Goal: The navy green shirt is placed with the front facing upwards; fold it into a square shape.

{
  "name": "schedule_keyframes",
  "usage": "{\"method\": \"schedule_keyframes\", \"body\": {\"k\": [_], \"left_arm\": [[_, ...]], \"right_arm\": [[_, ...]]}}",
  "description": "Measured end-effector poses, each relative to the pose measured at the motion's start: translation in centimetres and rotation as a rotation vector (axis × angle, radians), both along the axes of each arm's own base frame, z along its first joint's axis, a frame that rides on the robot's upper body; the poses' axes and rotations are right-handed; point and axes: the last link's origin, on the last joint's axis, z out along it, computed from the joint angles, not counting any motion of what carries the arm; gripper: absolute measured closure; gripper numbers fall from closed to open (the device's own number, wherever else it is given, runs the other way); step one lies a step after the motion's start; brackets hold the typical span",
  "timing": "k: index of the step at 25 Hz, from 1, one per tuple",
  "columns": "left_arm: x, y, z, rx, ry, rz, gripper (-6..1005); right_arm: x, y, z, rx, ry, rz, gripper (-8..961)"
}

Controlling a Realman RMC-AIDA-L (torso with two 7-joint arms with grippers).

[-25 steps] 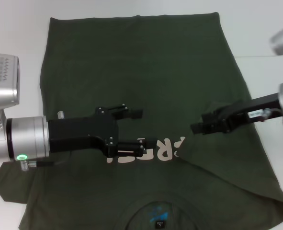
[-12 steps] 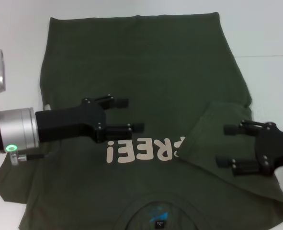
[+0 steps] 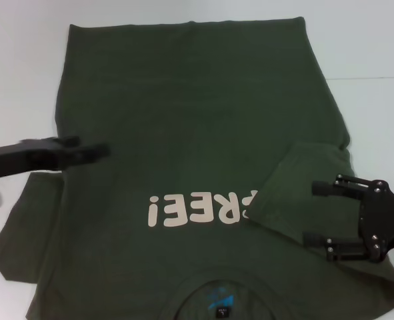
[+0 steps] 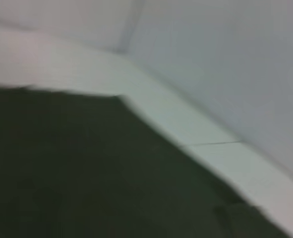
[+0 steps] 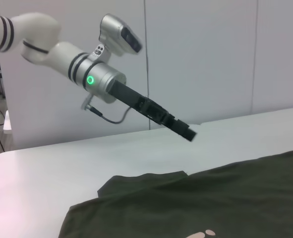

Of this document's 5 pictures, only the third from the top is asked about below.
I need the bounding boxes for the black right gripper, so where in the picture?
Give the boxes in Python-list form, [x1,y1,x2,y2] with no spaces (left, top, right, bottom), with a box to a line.
[302,172,394,265]

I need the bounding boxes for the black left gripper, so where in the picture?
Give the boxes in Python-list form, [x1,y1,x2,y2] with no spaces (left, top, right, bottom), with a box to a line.
[0,135,111,183]

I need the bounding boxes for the dark green printed t-shirt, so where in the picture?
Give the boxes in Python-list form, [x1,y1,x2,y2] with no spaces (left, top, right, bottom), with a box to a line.
[0,19,394,320]

